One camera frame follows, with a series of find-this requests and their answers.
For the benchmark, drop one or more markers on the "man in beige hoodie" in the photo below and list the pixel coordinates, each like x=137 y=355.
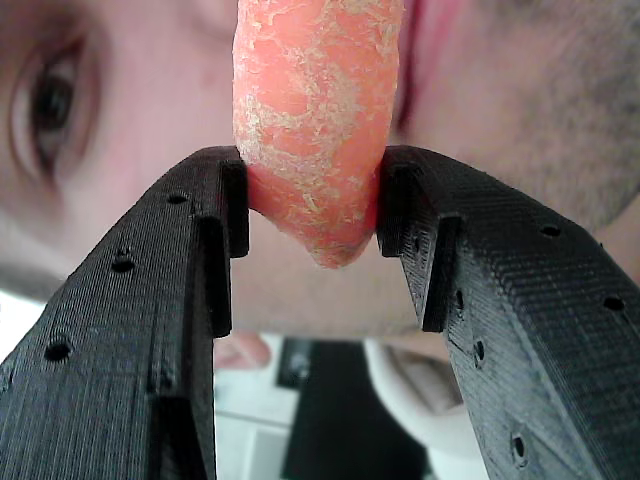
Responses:
x=500 y=75

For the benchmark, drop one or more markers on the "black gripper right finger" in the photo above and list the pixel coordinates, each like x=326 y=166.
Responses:
x=540 y=325

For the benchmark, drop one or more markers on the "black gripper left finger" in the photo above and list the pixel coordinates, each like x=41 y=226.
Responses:
x=110 y=350

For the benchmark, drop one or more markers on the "small orange object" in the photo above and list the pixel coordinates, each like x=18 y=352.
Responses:
x=315 y=125

